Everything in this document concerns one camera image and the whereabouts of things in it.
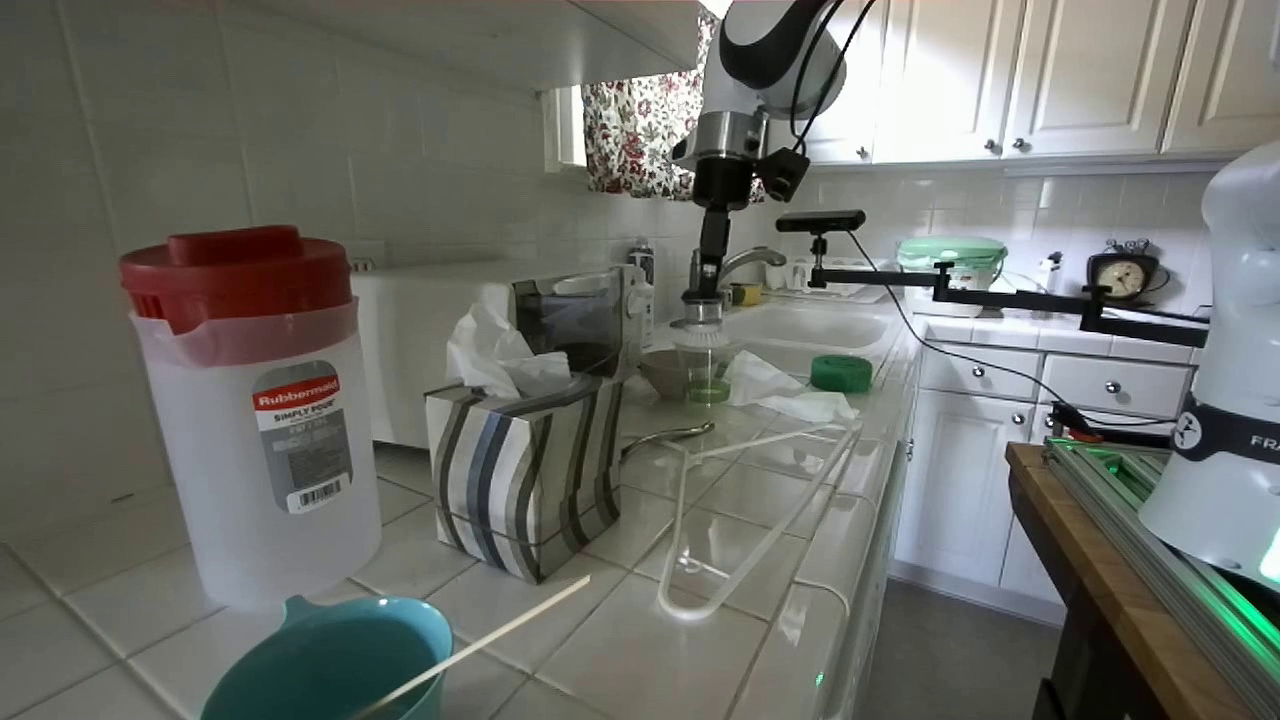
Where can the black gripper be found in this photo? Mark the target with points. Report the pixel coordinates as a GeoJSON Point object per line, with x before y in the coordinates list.
{"type": "Point", "coordinates": [721, 186]}

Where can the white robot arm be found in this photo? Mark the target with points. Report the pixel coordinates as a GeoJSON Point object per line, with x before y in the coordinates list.
{"type": "Point", "coordinates": [771, 72]}

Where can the teal measuring cup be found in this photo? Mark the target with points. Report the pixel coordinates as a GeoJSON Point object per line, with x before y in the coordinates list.
{"type": "Point", "coordinates": [331, 660]}

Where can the chrome sink faucet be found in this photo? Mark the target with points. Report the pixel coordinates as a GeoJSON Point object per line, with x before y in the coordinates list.
{"type": "Point", "coordinates": [741, 288]}

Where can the white plastic bag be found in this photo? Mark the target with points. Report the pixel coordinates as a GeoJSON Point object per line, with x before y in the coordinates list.
{"type": "Point", "coordinates": [763, 384]}

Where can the green round scrubber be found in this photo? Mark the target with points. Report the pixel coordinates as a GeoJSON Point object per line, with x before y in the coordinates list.
{"type": "Point", "coordinates": [842, 373]}

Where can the floral window curtain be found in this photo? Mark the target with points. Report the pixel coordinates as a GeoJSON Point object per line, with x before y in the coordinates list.
{"type": "Point", "coordinates": [634, 131]}

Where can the clear plastic hanger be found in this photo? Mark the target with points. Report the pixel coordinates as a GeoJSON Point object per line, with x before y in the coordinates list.
{"type": "Point", "coordinates": [735, 502]}

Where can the striped tissue box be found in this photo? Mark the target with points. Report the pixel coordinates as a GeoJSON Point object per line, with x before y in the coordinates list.
{"type": "Point", "coordinates": [526, 434]}

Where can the green glass bowl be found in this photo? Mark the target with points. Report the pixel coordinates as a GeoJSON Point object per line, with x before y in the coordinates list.
{"type": "Point", "coordinates": [973, 263]}

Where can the round analog clock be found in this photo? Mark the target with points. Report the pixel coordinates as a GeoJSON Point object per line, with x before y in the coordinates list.
{"type": "Point", "coordinates": [1125, 270]}

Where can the wooden stick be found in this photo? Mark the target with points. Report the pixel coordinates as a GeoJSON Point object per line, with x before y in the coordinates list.
{"type": "Point", "coordinates": [464, 655]}

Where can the clear pitcher with red lid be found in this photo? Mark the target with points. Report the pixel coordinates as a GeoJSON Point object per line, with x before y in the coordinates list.
{"type": "Point", "coordinates": [254, 367]}

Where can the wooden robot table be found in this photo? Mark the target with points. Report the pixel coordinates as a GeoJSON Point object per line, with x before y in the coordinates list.
{"type": "Point", "coordinates": [1150, 633]}

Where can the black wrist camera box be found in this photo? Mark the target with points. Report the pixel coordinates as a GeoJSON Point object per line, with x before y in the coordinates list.
{"type": "Point", "coordinates": [783, 173]}

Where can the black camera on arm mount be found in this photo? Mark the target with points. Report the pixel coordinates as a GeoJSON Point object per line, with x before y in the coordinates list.
{"type": "Point", "coordinates": [1095, 311]}

